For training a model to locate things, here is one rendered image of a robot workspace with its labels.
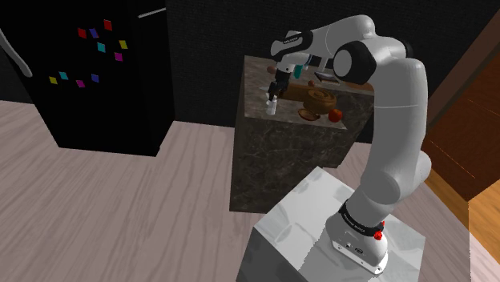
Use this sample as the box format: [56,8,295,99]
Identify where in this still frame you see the grey white robot stand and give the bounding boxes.
[235,166,427,282]

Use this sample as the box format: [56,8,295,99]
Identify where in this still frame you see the brown plate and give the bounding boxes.
[297,108,321,122]

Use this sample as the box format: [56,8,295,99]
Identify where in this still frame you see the brown wooden cabinet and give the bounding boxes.
[421,7,500,255]

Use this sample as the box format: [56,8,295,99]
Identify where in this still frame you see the wooden bowl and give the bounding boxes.
[303,88,337,115]

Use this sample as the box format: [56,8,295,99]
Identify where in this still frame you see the dark flat book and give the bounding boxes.
[314,71,341,85]

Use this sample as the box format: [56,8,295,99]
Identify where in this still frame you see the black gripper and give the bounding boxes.
[268,69,292,102]

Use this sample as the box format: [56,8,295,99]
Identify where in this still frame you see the black fridge with coloured magnets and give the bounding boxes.
[0,0,177,158]

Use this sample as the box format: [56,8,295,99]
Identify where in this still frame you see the wooden cutting board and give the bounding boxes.
[281,83,313,103]

